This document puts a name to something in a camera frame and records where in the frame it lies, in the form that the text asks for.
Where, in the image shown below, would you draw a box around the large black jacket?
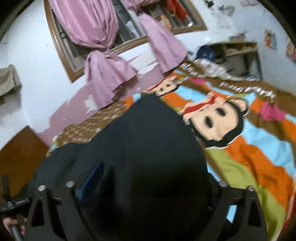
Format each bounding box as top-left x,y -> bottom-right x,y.
28,95 -> 209,240

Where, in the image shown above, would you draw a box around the person's left hand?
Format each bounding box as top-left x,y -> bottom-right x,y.
3,217 -> 27,238

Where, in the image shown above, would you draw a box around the wooden headboard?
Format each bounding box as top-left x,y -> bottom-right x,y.
0,126 -> 49,197

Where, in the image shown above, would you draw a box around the colourful cartoon monkey bedspread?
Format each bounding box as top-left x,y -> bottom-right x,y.
51,59 -> 295,240

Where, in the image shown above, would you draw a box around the wooden shelf unit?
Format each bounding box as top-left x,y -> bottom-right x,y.
210,41 -> 262,80

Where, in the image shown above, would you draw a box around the dark blue cap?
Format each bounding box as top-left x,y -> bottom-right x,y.
196,46 -> 216,61

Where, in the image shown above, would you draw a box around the right pink curtain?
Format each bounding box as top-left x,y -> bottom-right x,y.
125,0 -> 188,73

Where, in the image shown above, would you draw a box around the pink curtain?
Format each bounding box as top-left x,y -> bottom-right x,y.
125,0 -> 188,73
49,1 -> 137,108

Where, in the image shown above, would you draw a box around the left pink curtain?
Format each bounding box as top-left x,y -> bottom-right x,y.
49,1 -> 137,108

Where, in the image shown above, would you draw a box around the wooden framed barred window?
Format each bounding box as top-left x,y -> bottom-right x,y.
44,1 -> 208,82

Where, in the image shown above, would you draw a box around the red hanging tassel ornament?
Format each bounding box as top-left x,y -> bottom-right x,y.
166,0 -> 187,20

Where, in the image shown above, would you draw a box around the beige cloth on wall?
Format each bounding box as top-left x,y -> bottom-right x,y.
0,64 -> 22,97

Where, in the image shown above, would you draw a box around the wall posters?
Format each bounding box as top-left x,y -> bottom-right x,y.
263,28 -> 277,50

